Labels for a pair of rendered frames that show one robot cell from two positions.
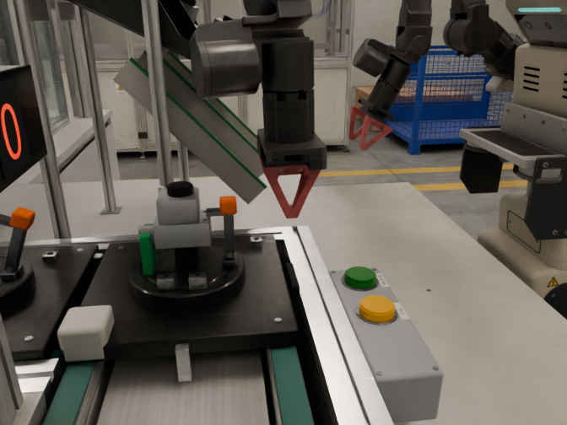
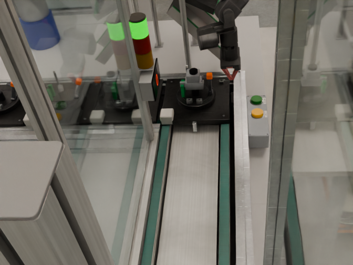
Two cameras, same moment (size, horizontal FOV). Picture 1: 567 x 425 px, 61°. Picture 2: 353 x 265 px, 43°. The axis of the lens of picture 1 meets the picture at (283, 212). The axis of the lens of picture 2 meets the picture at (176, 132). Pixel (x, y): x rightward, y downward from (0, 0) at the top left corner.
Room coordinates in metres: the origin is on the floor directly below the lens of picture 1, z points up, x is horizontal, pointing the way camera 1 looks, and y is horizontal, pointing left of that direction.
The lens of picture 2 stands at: (-0.69, -0.18, 2.01)
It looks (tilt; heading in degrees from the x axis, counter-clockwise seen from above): 44 degrees down; 18
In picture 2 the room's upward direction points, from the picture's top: 8 degrees counter-clockwise
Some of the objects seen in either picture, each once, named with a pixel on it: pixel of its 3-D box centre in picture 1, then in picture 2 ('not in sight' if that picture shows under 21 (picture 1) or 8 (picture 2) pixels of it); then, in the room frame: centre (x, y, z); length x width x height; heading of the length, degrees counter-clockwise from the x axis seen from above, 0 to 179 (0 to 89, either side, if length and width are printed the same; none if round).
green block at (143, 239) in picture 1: (147, 255); (183, 91); (0.50, 0.16, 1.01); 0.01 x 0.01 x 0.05; 7
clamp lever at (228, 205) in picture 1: (222, 228); (207, 82); (0.53, 0.07, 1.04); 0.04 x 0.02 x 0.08; 97
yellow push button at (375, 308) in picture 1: (376, 311); (257, 113); (0.46, -0.11, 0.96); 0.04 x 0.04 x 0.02
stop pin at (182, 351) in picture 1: (184, 362); (195, 126); (0.40, 0.10, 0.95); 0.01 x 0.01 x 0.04; 7
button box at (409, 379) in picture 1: (375, 333); (257, 120); (0.46, -0.11, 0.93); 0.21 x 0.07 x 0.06; 7
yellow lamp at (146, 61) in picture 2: not in sight; (144, 57); (0.32, 0.21, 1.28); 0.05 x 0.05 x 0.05
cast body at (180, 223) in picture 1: (173, 213); (191, 78); (0.52, 0.13, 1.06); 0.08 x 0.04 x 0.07; 98
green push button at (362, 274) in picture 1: (359, 280); (256, 100); (0.53, -0.10, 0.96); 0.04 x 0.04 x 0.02
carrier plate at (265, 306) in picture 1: (189, 286); (196, 99); (0.52, 0.12, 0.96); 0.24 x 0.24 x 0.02; 7
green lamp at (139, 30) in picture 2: not in sight; (138, 26); (0.32, 0.21, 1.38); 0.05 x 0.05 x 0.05
